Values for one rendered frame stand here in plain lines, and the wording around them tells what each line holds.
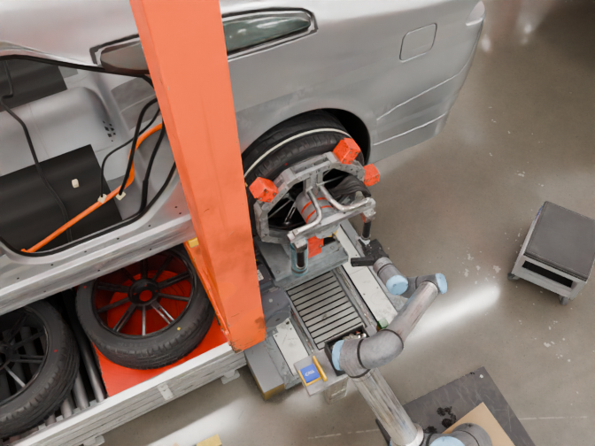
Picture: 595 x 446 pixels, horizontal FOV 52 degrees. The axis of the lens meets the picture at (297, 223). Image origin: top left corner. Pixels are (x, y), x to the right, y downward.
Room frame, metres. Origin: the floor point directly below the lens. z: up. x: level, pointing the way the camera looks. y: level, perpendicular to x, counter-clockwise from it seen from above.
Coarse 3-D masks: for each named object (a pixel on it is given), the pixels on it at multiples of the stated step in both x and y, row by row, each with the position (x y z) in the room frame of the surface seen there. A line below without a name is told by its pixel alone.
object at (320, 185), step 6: (318, 174) 1.61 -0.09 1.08; (318, 180) 1.61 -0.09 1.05; (318, 186) 1.60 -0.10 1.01; (324, 192) 1.56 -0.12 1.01; (330, 198) 1.53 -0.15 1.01; (366, 198) 1.53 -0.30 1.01; (336, 204) 1.50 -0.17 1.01; (354, 204) 1.49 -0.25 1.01; (360, 204) 1.50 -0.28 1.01; (366, 204) 1.50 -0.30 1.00; (342, 210) 1.47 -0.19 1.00; (348, 210) 1.47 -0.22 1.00
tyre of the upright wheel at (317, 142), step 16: (304, 112) 1.90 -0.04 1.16; (320, 112) 1.93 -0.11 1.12; (272, 128) 1.80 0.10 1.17; (288, 128) 1.79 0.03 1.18; (304, 128) 1.79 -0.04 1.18; (320, 128) 1.80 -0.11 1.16; (336, 128) 1.85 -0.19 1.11; (256, 144) 1.74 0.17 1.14; (272, 144) 1.72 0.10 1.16; (288, 144) 1.71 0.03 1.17; (304, 144) 1.70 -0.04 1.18; (320, 144) 1.71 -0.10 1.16; (336, 144) 1.75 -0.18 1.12; (256, 160) 1.67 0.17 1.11; (272, 160) 1.64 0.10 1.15; (288, 160) 1.64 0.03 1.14; (256, 176) 1.60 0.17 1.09; (272, 176) 1.61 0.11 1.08; (304, 224) 1.68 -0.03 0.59
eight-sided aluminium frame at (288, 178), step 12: (324, 156) 1.68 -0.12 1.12; (336, 156) 1.69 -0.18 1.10; (288, 168) 1.62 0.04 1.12; (300, 168) 1.62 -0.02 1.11; (312, 168) 1.61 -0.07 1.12; (324, 168) 1.63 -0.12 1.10; (336, 168) 1.65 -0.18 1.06; (348, 168) 1.68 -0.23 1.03; (360, 168) 1.71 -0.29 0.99; (276, 180) 1.59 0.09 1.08; (288, 180) 1.56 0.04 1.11; (300, 180) 1.58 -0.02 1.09; (360, 180) 1.71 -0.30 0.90; (360, 192) 1.72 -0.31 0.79; (264, 204) 1.52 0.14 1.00; (348, 204) 1.70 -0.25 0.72; (264, 216) 1.49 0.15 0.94; (264, 228) 1.49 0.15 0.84; (264, 240) 1.49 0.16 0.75; (276, 240) 1.53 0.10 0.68
